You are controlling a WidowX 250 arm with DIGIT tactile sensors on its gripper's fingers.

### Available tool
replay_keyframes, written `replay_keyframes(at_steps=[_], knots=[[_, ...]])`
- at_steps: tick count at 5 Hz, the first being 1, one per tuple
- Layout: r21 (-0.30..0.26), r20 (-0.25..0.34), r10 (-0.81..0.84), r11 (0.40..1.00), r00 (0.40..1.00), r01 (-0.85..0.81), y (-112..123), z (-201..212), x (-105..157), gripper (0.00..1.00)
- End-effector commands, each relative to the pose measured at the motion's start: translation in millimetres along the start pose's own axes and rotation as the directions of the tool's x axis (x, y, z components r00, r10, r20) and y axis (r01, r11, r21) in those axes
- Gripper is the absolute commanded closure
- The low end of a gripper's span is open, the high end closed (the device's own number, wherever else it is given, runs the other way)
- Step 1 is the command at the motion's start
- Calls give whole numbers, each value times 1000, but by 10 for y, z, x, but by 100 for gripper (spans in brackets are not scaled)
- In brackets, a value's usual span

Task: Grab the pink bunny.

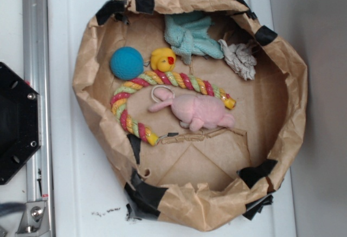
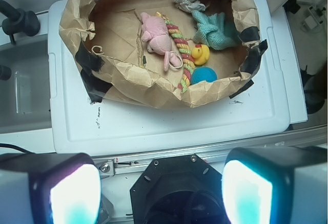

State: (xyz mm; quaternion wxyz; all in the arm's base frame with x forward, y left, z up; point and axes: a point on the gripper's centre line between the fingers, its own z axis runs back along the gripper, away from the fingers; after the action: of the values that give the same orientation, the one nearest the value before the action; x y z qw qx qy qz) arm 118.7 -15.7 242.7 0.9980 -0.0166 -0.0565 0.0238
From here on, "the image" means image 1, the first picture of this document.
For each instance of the pink plush bunny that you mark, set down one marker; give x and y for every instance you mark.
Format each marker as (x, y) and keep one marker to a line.
(193, 111)

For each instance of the blue textured ball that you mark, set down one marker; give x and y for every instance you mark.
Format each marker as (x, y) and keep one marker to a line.
(126, 63)

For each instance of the grey crumpled cloth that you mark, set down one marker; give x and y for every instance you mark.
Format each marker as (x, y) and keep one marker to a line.
(239, 57)

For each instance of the aluminium rail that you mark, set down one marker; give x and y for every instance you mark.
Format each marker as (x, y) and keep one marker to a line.
(36, 72)

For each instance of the yellow rubber duck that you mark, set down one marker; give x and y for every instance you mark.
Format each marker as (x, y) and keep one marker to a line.
(163, 59)

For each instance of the light blue towel cloth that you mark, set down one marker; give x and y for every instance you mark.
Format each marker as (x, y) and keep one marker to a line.
(187, 33)

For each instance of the white tray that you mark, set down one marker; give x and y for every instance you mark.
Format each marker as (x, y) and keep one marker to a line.
(88, 199)

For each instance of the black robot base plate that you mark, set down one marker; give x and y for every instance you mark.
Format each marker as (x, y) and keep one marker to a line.
(19, 123)

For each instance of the brown paper bag bin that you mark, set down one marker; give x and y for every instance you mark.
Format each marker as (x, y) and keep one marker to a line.
(201, 179)

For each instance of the metal corner bracket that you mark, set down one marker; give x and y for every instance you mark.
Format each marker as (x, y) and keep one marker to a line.
(34, 221)

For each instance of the multicolour rope toy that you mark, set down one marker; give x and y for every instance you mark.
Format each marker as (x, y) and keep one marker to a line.
(158, 78)

